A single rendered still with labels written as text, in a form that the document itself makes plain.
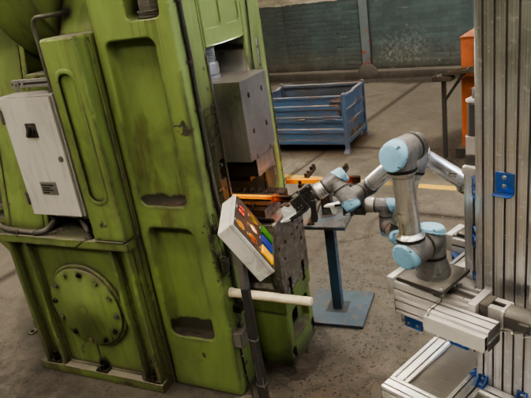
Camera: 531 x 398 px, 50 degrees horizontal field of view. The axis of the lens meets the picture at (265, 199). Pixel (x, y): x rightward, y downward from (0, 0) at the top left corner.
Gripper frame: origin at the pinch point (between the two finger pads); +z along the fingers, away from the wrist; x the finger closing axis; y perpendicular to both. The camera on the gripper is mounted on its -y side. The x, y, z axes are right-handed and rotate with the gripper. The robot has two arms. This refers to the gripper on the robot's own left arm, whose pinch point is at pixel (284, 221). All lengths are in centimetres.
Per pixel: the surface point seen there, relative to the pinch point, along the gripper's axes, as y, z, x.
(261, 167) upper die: 16.7, -0.2, -38.8
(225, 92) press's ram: 58, -11, -34
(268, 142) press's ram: 22, -9, -50
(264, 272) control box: -2.8, 14.0, 27.1
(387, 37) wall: -138, -171, -811
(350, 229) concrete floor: -118, 8, -202
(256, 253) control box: 6.2, 11.0, 27.0
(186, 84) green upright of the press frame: 73, -3, -16
